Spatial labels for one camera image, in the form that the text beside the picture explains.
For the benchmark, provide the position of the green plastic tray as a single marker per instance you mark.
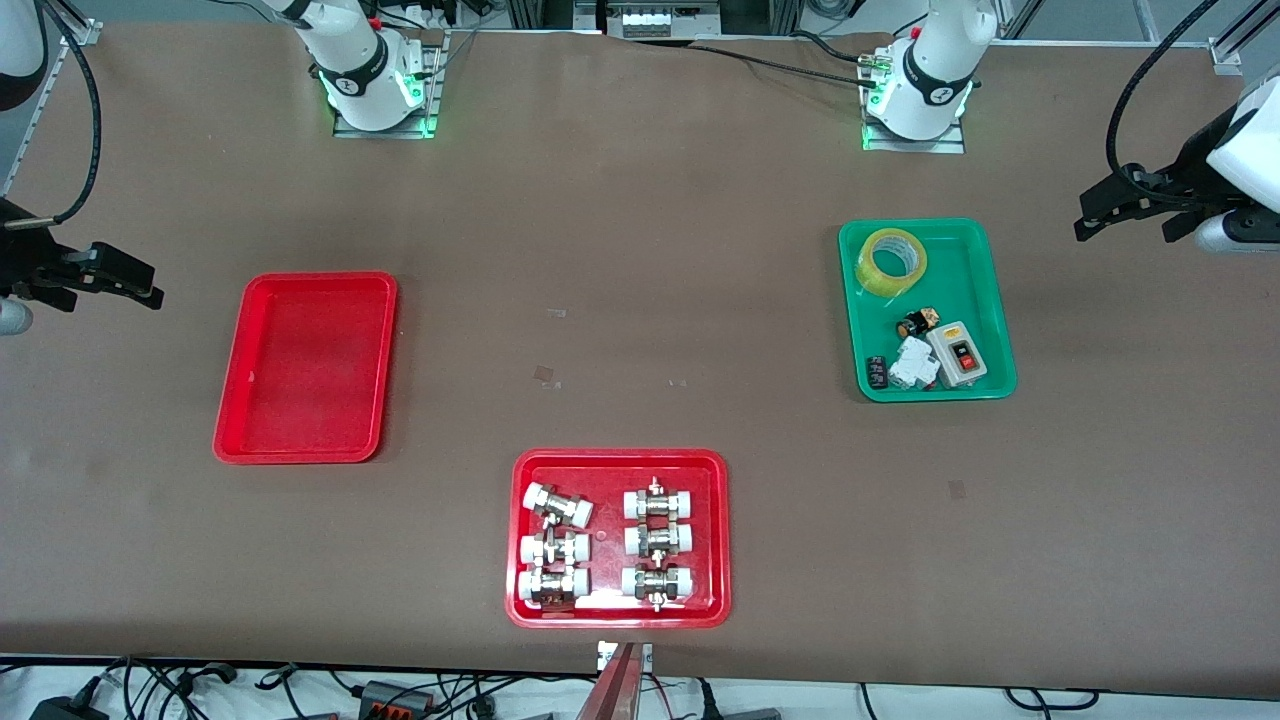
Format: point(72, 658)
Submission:
point(950, 270)

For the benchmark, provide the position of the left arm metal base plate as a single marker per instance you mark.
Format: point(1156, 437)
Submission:
point(950, 142)

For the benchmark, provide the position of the red plastic tray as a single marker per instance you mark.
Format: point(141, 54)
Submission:
point(305, 370)
point(610, 480)

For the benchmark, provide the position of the grey push-button switch box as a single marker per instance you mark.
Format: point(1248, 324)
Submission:
point(958, 355)

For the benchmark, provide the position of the black power adapter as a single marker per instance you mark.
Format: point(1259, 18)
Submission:
point(65, 710)

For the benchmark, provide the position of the metal fitting with white caps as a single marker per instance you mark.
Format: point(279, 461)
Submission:
point(558, 505)
point(553, 585)
point(555, 548)
point(657, 583)
point(658, 502)
point(658, 540)

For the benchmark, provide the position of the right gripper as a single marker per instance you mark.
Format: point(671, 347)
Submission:
point(20, 262)

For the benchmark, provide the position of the white circuit breaker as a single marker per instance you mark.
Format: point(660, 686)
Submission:
point(912, 365)

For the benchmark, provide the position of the small black relay block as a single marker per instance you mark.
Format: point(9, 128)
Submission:
point(877, 372)

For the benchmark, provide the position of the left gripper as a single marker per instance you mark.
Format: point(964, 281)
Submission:
point(1192, 167)

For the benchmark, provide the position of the aluminium frame profile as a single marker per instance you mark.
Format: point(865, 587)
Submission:
point(1245, 35)
point(45, 90)

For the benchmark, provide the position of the black orange connector box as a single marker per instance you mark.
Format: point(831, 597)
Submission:
point(395, 698)

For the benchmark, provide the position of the grey power strip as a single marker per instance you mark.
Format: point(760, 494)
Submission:
point(660, 20)

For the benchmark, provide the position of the aluminium camera stand profile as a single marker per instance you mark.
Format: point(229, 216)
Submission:
point(618, 690)

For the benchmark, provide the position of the yellow packing tape roll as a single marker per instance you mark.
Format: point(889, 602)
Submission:
point(872, 282)

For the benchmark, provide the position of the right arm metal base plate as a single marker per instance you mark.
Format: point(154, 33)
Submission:
point(432, 100)

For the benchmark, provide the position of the black round brass component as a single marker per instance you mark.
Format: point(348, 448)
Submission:
point(912, 325)

